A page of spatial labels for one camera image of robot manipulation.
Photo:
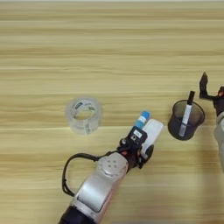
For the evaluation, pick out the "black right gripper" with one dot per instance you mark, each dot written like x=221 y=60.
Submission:
x=220 y=102

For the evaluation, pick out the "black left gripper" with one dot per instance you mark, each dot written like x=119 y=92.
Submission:
x=131 y=154

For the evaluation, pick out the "white rectangular test cassette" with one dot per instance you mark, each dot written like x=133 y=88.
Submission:
x=154 y=131

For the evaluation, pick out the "clear adhesive tape roll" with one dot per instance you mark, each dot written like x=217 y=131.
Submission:
x=83 y=127

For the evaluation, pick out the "left black box white label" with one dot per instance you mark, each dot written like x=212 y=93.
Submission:
x=137 y=135

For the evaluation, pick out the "blue glue stick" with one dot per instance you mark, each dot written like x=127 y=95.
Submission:
x=143 y=118

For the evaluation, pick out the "black mesh pen cup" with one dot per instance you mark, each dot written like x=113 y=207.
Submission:
x=175 y=128

